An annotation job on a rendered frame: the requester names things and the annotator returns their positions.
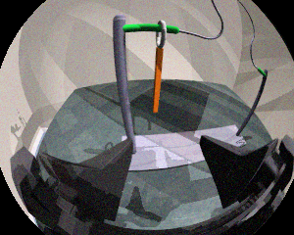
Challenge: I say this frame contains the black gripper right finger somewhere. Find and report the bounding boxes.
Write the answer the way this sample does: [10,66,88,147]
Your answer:
[199,134,279,209]

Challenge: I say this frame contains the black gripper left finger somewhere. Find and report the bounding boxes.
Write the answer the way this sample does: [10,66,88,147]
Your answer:
[38,138,132,222]

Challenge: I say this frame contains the orange handle with grey loop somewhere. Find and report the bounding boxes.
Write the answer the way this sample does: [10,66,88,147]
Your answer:
[154,20,167,113]

